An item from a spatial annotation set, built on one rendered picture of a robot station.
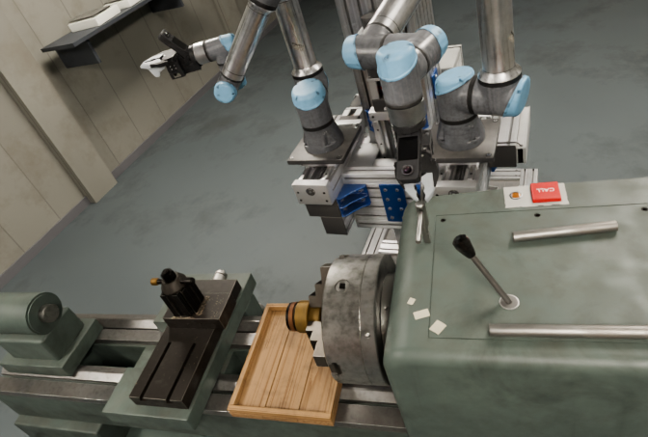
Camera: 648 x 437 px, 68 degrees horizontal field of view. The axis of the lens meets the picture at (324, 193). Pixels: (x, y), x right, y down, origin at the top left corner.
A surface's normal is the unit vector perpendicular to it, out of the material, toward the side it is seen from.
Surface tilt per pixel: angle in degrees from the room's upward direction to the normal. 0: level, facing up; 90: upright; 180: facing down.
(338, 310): 32
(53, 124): 90
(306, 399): 0
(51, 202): 90
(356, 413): 0
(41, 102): 90
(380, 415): 0
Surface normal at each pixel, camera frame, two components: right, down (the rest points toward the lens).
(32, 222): 0.90, 0.02
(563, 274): -0.27, -0.76
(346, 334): -0.34, -0.01
